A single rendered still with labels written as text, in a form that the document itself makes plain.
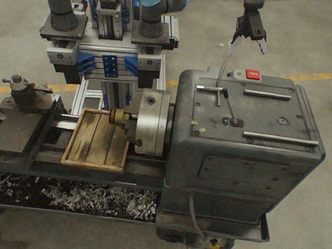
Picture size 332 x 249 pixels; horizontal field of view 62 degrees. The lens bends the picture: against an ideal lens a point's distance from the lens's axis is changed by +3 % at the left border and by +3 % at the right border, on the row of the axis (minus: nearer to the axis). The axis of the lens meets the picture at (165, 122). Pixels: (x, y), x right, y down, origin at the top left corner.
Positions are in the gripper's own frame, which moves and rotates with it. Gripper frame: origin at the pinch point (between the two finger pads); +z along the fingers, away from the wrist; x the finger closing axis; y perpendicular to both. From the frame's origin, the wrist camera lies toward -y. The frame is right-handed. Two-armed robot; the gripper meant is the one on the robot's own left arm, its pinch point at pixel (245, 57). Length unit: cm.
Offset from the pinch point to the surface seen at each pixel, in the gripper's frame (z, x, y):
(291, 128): 22.5, -15.6, -20.8
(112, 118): 27, 58, 0
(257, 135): 20.4, 0.4, -25.9
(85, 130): 45, 76, 14
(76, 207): 82, 85, -7
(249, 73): 13.5, -7.6, 10.5
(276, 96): 17.0, -14.9, -4.9
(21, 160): 43, 102, -7
